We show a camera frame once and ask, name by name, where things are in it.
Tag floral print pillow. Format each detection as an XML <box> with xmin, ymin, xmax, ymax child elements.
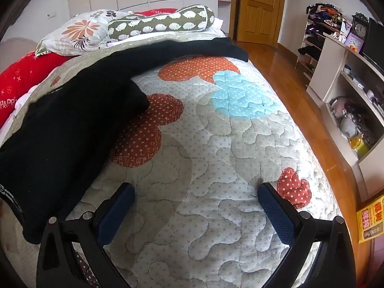
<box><xmin>35</xmin><ymin>10</ymin><xmax>134</xmax><ymax>57</ymax></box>

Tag red patterned pillow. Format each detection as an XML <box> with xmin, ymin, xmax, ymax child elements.
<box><xmin>0</xmin><ymin>18</ymin><xmax>226</xmax><ymax>140</ymax></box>

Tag dark ornate table clock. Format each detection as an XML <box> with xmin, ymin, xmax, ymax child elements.
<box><xmin>351</xmin><ymin>12</ymin><xmax>369</xmax><ymax>47</ymax></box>

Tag wooden door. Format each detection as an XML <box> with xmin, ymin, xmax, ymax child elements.
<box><xmin>236</xmin><ymin>0</ymin><xmax>287</xmax><ymax>45</ymax></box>

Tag quilted heart-print bedspread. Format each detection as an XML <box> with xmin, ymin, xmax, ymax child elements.
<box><xmin>0</xmin><ymin>31</ymin><xmax>344</xmax><ymax>288</ymax></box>

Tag white shelf unit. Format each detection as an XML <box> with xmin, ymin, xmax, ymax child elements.
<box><xmin>306</xmin><ymin>33</ymin><xmax>384</xmax><ymax>192</ymax></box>

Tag white shoe rack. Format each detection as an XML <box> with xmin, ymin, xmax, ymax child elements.
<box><xmin>295</xmin><ymin>4</ymin><xmax>354</xmax><ymax>78</ymax></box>

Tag black pants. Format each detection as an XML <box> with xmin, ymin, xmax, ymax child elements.
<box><xmin>0</xmin><ymin>37</ymin><xmax>249</xmax><ymax>245</ymax></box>

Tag yellow printed box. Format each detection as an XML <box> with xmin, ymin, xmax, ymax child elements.
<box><xmin>356</xmin><ymin>195</ymin><xmax>384</xmax><ymax>243</ymax></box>

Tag yellow jar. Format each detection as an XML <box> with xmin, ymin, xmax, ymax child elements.
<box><xmin>349</xmin><ymin>136</ymin><xmax>369</xmax><ymax>158</ymax></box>

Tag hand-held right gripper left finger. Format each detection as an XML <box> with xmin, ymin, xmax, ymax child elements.
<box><xmin>36</xmin><ymin>182</ymin><xmax>135</xmax><ymax>288</ymax></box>

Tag beige rounded headboard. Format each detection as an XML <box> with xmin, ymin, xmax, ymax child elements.
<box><xmin>0</xmin><ymin>37</ymin><xmax>36</xmax><ymax>72</ymax></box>

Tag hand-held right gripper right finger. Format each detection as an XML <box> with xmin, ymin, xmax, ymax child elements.
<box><xmin>257</xmin><ymin>182</ymin><xmax>353</xmax><ymax>288</ymax></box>

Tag olive hedgehog-print bolster pillow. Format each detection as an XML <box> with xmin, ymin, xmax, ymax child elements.
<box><xmin>107</xmin><ymin>4</ymin><xmax>216</xmax><ymax>42</ymax></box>

